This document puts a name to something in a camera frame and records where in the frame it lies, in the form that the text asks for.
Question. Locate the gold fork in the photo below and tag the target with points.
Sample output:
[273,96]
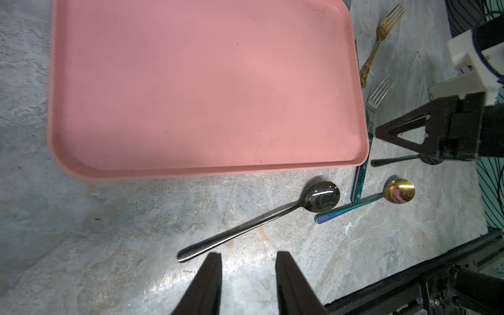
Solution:
[382,31]

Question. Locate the pink plastic tray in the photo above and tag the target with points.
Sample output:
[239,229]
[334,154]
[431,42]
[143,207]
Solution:
[155,89]

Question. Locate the iridescent gold spoon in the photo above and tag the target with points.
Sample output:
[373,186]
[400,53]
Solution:
[398,191]

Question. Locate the black front base frame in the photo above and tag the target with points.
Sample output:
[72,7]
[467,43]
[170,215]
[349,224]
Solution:
[452,283]

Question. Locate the green handled fork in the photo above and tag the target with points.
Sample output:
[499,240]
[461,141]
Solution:
[372,104]

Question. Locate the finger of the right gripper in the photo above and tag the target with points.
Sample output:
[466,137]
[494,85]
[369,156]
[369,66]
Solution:
[403,130]

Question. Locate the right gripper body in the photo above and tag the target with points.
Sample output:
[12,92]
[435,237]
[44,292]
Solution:
[463,129]

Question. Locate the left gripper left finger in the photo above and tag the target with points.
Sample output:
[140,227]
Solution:
[203,296]

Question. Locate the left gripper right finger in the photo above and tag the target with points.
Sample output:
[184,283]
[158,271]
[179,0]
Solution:
[295,295]

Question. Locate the small black spoon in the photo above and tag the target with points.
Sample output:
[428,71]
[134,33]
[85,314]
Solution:
[425,159]

